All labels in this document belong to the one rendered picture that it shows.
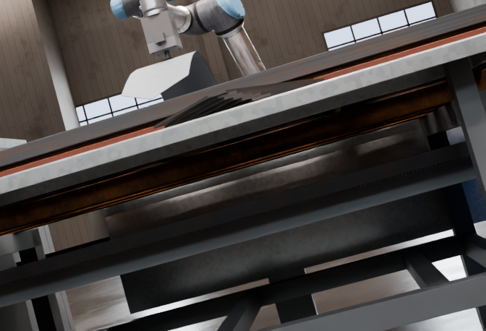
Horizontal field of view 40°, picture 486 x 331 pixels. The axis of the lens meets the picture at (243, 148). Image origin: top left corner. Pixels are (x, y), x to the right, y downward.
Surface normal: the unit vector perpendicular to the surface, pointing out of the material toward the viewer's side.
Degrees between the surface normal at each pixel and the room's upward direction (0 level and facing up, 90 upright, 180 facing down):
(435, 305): 90
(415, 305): 90
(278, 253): 90
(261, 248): 90
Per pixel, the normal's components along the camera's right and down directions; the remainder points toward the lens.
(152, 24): -0.18, 0.00
